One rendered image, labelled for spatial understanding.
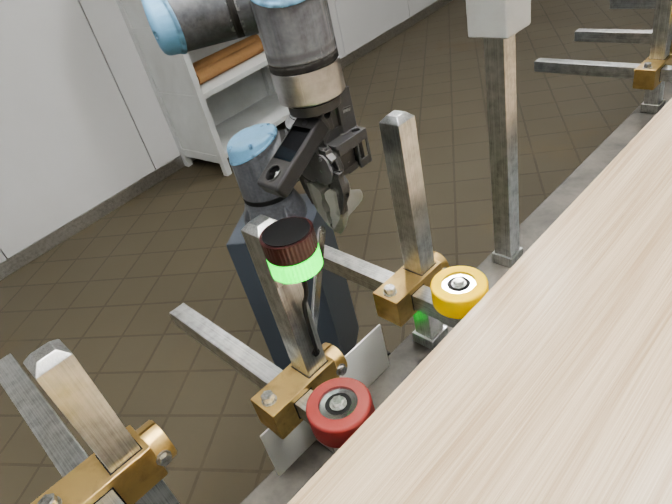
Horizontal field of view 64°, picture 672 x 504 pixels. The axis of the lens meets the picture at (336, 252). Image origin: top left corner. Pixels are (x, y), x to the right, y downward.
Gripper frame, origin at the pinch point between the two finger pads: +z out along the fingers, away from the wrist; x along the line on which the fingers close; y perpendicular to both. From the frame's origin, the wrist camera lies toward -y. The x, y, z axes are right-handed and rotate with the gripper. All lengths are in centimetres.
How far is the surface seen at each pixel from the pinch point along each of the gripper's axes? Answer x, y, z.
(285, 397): -9.5, -22.2, 9.9
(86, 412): -9.6, -41.4, -8.5
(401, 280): -7.7, 4.3, 10.5
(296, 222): -12.4, -14.4, -14.1
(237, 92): 273, 157, 73
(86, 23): 267, 77, 0
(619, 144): -8, 87, 28
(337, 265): 6.0, 3.2, 12.0
